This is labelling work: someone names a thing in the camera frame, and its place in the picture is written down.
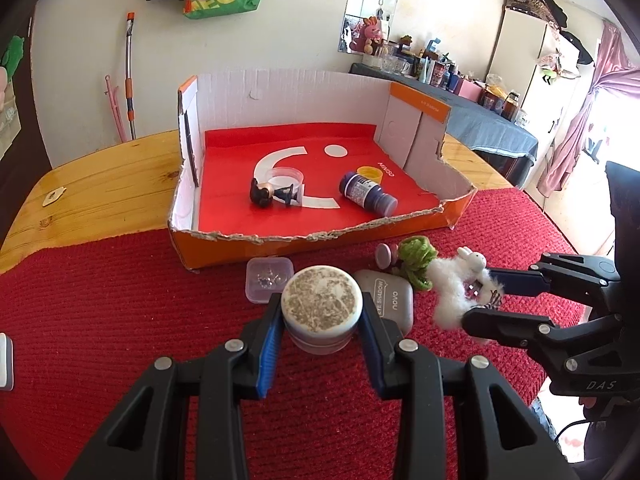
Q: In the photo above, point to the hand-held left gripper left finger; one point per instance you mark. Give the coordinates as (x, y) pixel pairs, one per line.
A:
(267, 355)

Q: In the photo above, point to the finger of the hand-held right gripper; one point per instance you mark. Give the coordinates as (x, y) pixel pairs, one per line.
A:
(520, 281)
(500, 322)

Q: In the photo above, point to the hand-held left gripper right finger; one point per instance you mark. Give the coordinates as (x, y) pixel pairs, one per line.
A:
(372, 350)

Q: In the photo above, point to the grey eyeshadow case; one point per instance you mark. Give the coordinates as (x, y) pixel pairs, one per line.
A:
(392, 305)

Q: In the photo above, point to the white fluffy bear hair clip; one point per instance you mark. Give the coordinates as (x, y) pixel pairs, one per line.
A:
(450, 285)

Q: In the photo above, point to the round cream tin jar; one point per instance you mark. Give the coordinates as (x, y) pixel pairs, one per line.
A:
(322, 300)

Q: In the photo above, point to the small clear plastic box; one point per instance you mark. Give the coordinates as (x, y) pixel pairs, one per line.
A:
(267, 280)

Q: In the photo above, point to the green plush scrunchie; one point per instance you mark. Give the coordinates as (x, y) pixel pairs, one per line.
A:
(415, 257)

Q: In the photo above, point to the orange and white cardboard box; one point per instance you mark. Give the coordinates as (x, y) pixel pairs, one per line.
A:
(225, 255)

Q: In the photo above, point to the purple bottle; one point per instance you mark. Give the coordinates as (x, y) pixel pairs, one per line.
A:
(365, 192)

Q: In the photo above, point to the dark-haired figurine stamp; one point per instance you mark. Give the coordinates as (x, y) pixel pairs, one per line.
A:
(262, 192)

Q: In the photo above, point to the yellow bottle cap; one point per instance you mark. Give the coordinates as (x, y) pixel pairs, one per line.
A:
(372, 172)

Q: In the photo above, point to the clear round plastic lid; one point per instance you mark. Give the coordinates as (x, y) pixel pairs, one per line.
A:
(286, 175)

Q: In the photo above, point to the red knitted mat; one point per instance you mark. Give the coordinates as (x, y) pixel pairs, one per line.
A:
(125, 320)

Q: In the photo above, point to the side table with dark cloth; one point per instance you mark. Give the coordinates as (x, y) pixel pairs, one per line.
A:
(490, 125)

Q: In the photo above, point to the pink curtain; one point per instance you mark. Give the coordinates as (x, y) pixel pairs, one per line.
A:
(575, 130)

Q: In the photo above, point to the white cabinet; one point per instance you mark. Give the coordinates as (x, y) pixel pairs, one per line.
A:
(540, 100)

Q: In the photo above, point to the row of jars and cups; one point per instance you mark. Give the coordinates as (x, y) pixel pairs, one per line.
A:
(440, 72)

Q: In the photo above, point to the white charger puck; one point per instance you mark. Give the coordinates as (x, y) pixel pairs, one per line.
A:
(5, 360)

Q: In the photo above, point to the small wooden tag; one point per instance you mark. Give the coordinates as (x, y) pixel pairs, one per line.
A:
(53, 197)

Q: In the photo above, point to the dark patterned bag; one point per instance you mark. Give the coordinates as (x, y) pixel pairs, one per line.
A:
(530, 5)

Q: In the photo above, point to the pink plastic hanger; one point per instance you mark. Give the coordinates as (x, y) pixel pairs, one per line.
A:
(116, 115)

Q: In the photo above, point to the pink rabbit toy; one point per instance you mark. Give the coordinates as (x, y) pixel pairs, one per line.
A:
(371, 35)

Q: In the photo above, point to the dark brown door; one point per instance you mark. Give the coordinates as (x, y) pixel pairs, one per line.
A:
(27, 175)

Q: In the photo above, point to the beige hanging organizer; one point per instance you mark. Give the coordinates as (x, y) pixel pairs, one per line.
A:
(7, 120)

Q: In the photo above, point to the green plush toy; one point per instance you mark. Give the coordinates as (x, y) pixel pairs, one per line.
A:
(12, 55)

